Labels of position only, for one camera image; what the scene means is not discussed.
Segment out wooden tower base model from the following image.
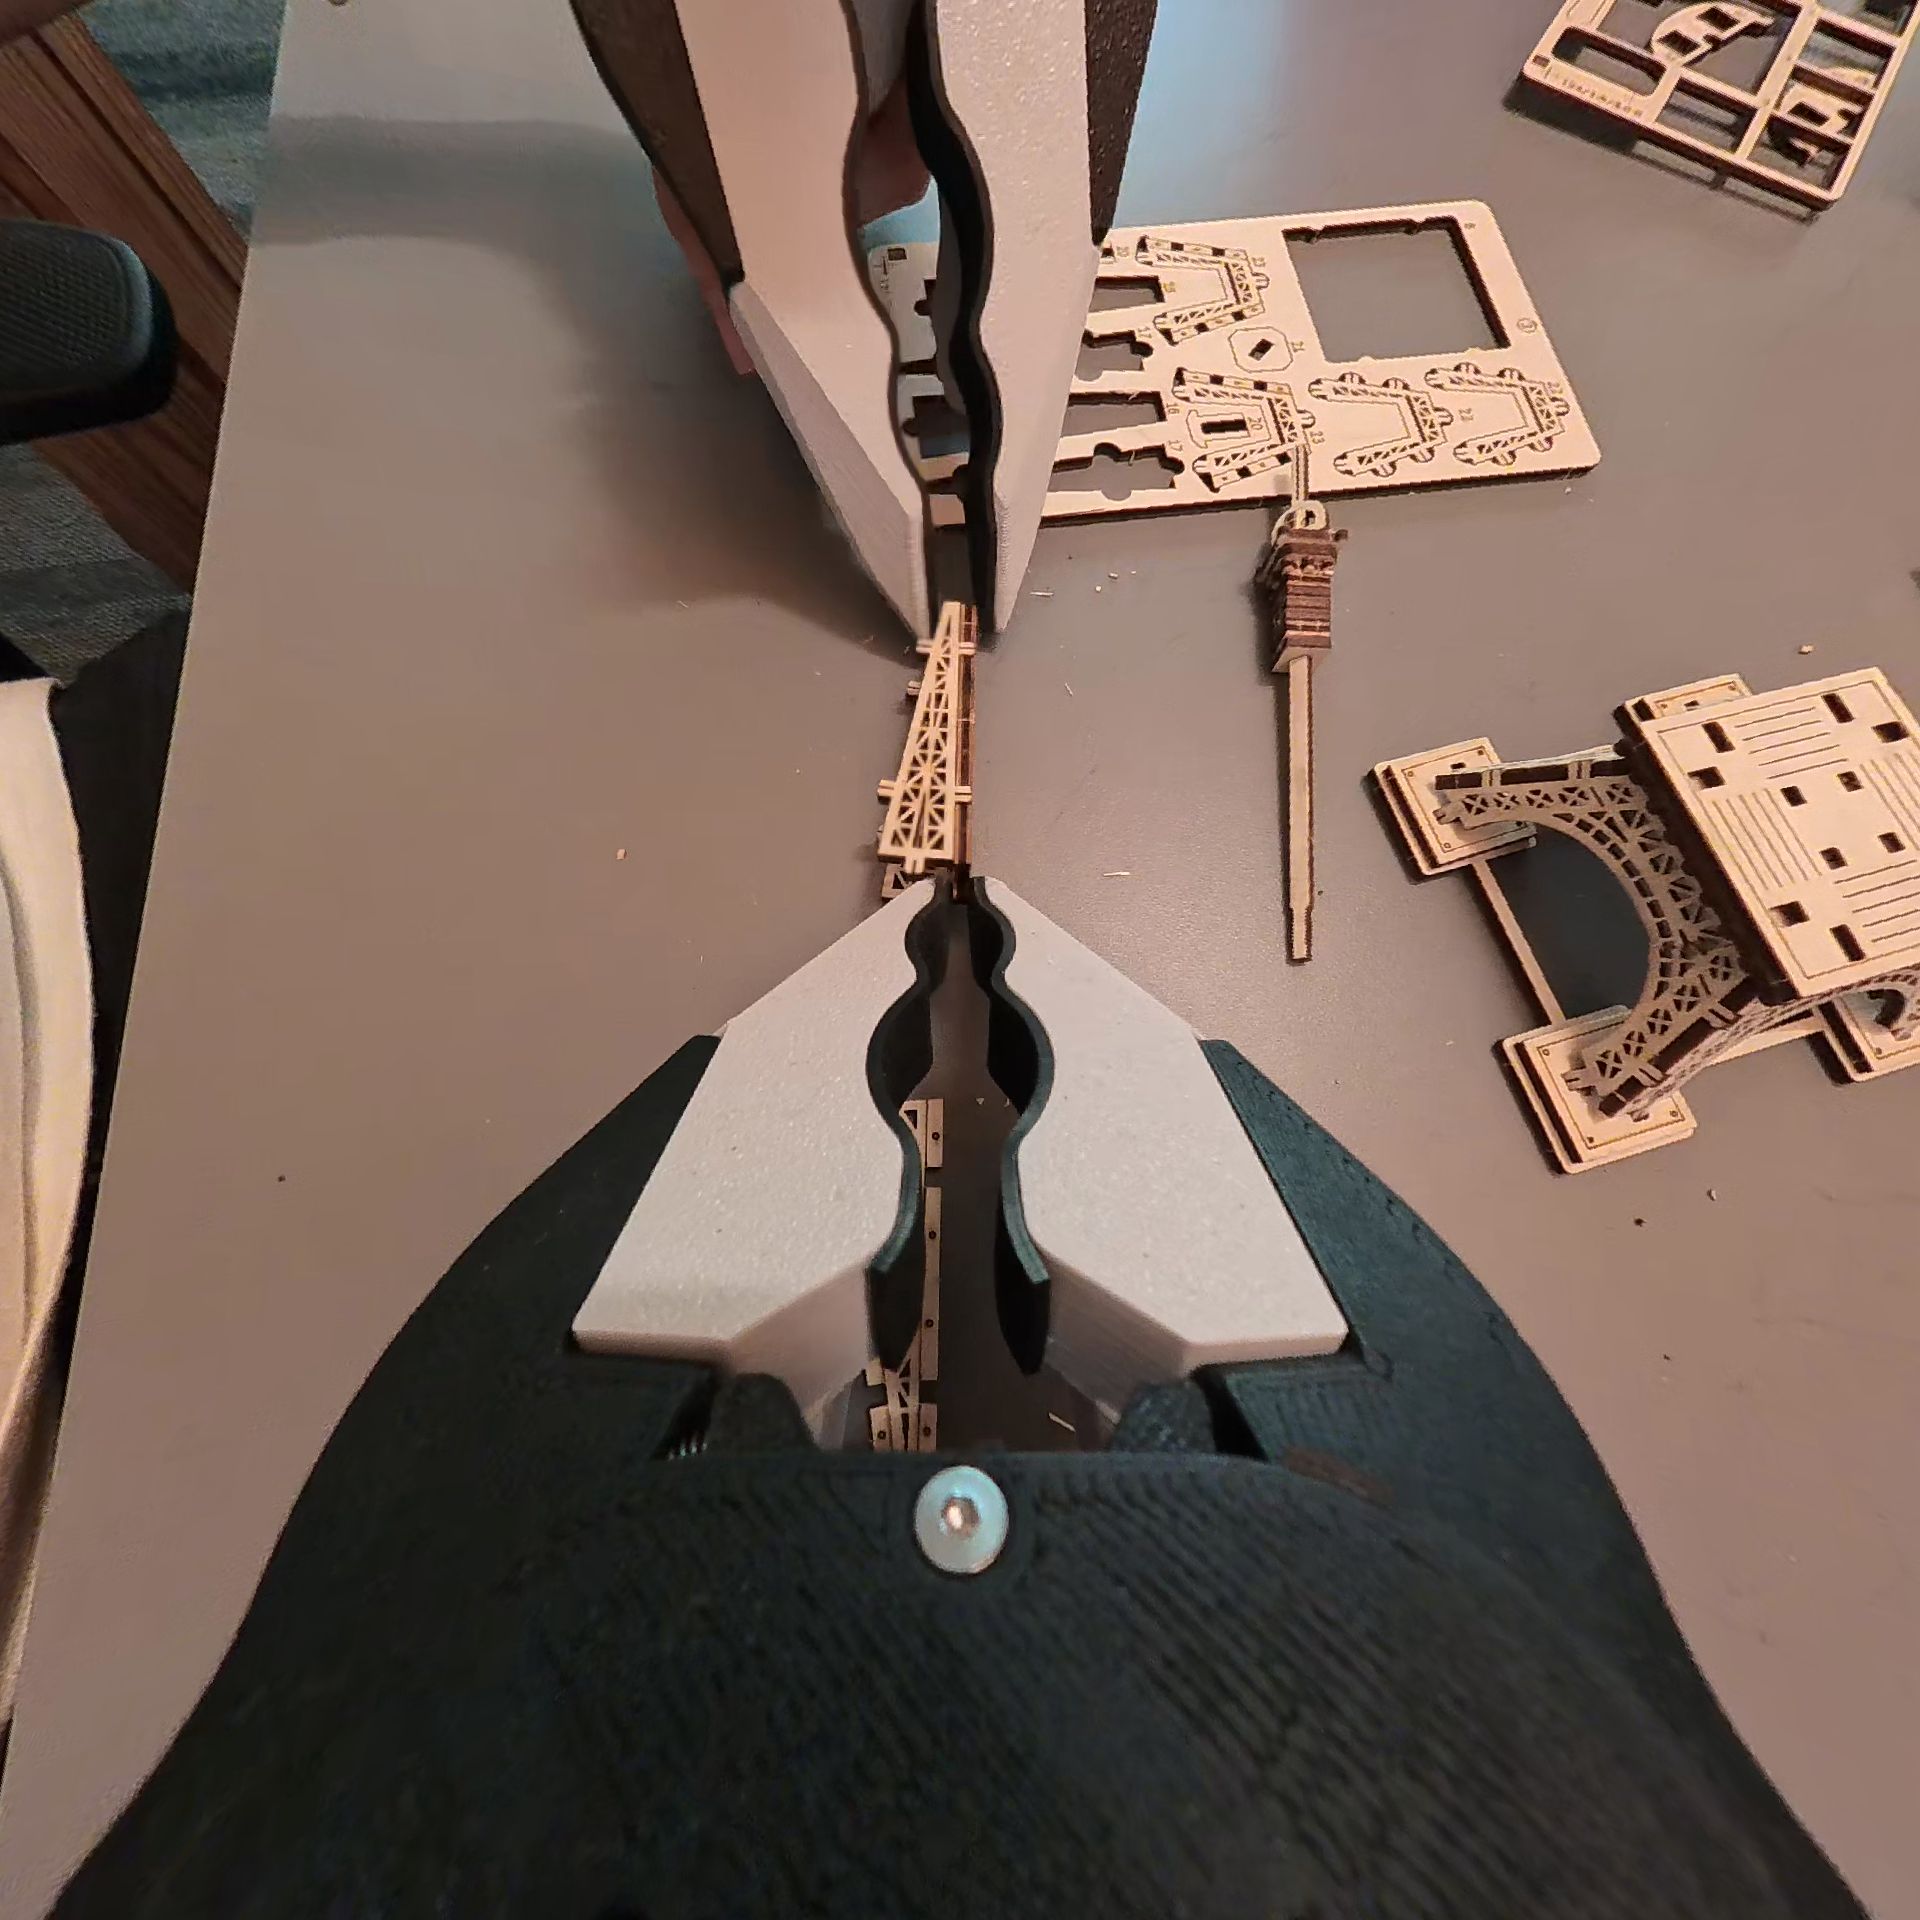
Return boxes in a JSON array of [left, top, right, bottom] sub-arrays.
[[1368, 666, 1920, 1174]]

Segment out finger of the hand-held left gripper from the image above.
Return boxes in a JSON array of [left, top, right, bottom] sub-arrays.
[[903, 0, 1115, 639], [680, 0, 935, 634]]

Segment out person's white shirt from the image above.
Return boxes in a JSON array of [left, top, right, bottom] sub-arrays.
[[0, 674, 101, 1666]]

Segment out wooden punch-out sheet with window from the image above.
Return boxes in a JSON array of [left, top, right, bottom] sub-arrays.
[[863, 201, 1605, 528]]

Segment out wooden tower spire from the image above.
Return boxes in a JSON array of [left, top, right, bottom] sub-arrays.
[[1253, 450, 1353, 961]]

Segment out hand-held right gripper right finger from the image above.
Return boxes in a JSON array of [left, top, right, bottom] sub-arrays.
[[967, 873, 1356, 1449]]

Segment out person's left hand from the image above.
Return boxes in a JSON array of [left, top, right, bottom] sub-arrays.
[[656, 163, 755, 376]]

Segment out brown wooden cabinet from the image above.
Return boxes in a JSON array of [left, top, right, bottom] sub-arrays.
[[0, 16, 252, 589]]

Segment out wooden lattice tower panel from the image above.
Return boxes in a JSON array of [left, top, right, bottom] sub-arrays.
[[863, 598, 988, 1453]]

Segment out wooden punch-out frame sheet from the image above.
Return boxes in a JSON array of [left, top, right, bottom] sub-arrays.
[[1516, 0, 1920, 211]]

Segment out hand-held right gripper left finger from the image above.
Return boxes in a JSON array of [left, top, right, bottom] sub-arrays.
[[570, 873, 965, 1453]]

